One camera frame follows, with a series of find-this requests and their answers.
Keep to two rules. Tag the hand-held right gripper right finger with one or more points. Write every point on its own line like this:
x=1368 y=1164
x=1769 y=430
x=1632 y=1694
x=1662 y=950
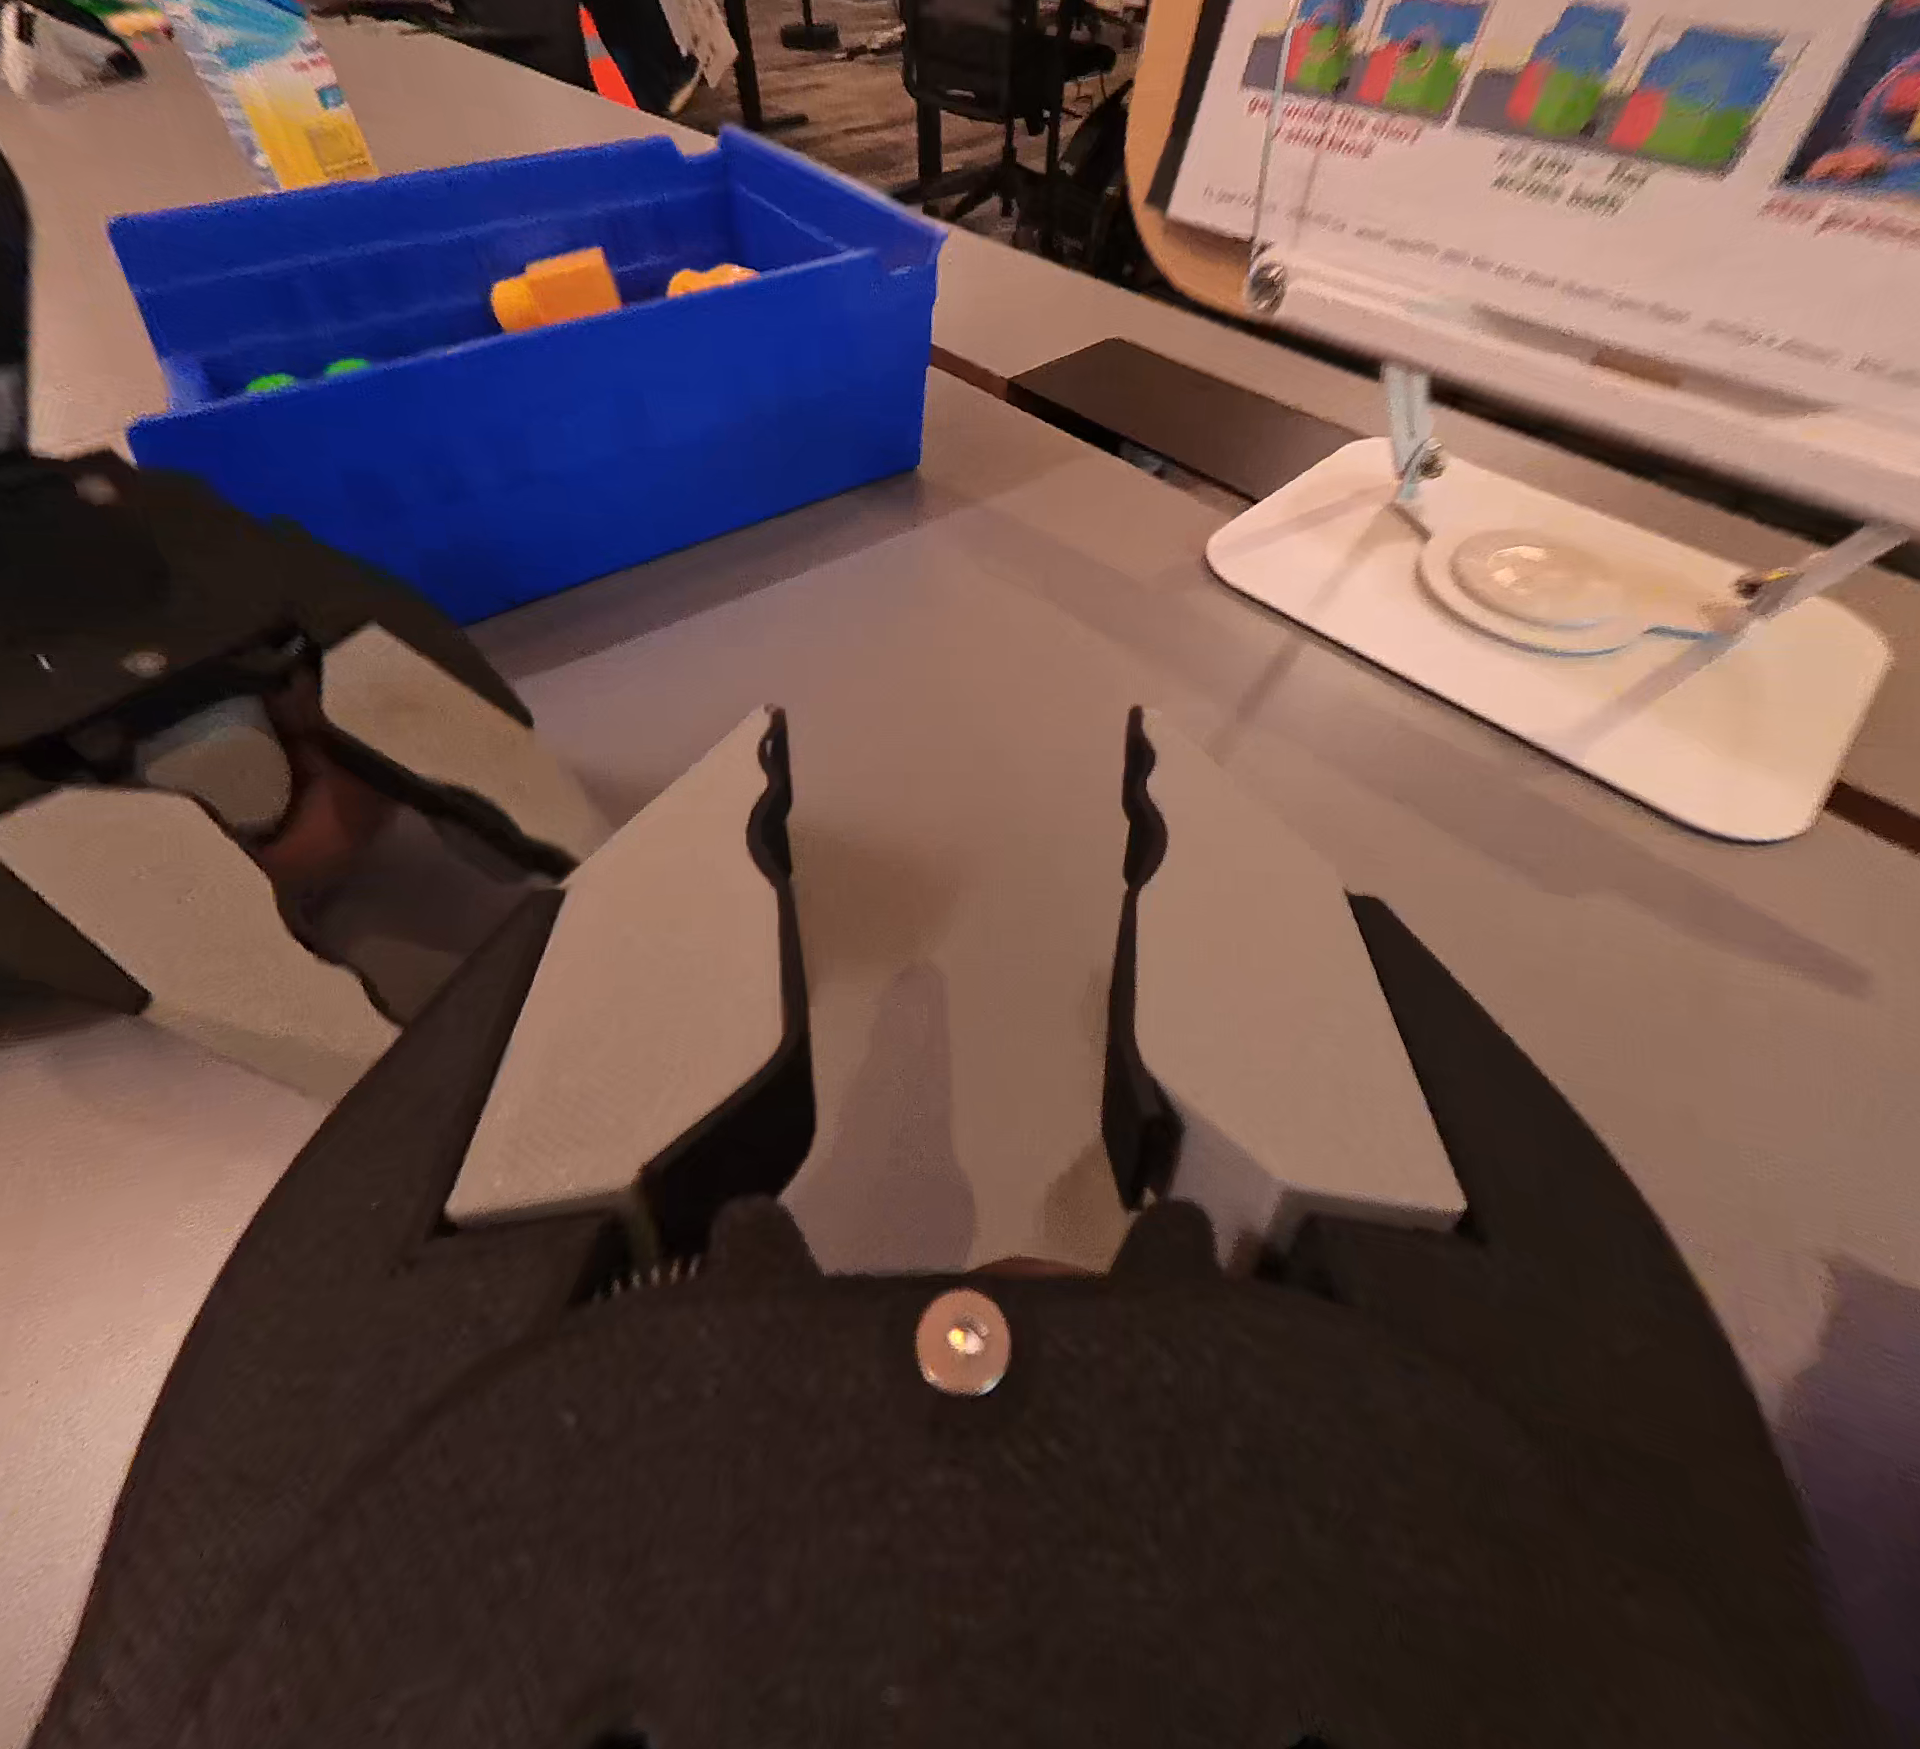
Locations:
x=1276 y=1044

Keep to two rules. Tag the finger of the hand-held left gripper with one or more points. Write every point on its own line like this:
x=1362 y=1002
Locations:
x=449 y=729
x=150 y=895

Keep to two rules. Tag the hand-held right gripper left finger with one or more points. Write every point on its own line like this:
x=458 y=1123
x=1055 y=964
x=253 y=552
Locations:
x=629 y=1030

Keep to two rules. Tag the blue plastic bin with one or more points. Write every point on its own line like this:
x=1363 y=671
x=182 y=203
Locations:
x=600 y=475

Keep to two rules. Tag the orange single-stud block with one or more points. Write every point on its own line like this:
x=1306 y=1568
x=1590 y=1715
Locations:
x=708 y=281
x=564 y=287

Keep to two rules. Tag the person's left hand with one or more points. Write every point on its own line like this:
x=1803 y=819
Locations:
x=323 y=820

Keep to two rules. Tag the green two-stud block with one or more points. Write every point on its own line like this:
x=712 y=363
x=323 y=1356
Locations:
x=308 y=377

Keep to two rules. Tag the white document stand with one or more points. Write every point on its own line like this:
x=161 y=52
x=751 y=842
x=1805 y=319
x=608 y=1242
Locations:
x=1650 y=670

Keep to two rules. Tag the wipes canister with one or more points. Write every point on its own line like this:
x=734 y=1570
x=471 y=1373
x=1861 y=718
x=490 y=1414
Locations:
x=254 y=39

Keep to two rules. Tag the orange traffic cone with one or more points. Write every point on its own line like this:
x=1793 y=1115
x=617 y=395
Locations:
x=608 y=63

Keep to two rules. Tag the printed instruction sheet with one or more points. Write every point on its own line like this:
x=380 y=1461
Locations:
x=1575 y=130

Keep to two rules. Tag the instruction sheet on stand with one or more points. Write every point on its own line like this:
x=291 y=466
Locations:
x=1187 y=54

